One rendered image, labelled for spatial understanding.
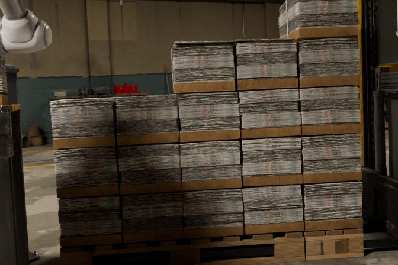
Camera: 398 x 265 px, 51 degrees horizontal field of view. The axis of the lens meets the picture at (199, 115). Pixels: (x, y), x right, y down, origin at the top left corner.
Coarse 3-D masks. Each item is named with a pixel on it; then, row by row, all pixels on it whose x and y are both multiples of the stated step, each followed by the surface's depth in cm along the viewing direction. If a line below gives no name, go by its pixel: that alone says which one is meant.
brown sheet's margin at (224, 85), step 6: (174, 84) 193; (180, 84) 193; (186, 84) 193; (192, 84) 193; (198, 84) 193; (204, 84) 193; (210, 84) 194; (216, 84) 194; (222, 84) 194; (228, 84) 194; (234, 84) 195; (180, 90) 193; (186, 90) 193; (192, 90) 193; (198, 90) 194; (204, 90) 194; (210, 90) 194; (216, 90) 194; (222, 90) 194; (228, 90) 195
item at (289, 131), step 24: (72, 144) 192; (96, 144) 192; (120, 144) 193; (72, 192) 192; (96, 192) 193; (120, 192) 194; (144, 192) 194; (72, 240) 194; (96, 240) 194; (120, 240) 195; (144, 240) 196
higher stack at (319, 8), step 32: (288, 0) 212; (320, 0) 195; (352, 0) 196; (288, 32) 215; (320, 64) 197; (352, 64) 198; (320, 96) 198; (352, 96) 199; (320, 160) 199; (352, 160) 200; (320, 192) 199; (352, 192) 200; (320, 256) 201; (352, 256) 202
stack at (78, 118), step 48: (144, 96) 192; (192, 96) 194; (240, 96) 196; (288, 96) 197; (144, 144) 197; (192, 144) 195; (240, 144) 201; (288, 144) 197; (192, 192) 196; (240, 192) 198; (288, 192) 199; (192, 240) 197; (240, 240) 199; (288, 240) 200
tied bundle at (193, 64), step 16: (176, 48) 192; (192, 48) 193; (208, 48) 193; (224, 48) 194; (176, 64) 193; (192, 64) 194; (208, 64) 194; (224, 64) 195; (176, 80) 193; (192, 80) 194; (208, 80) 194; (224, 80) 194
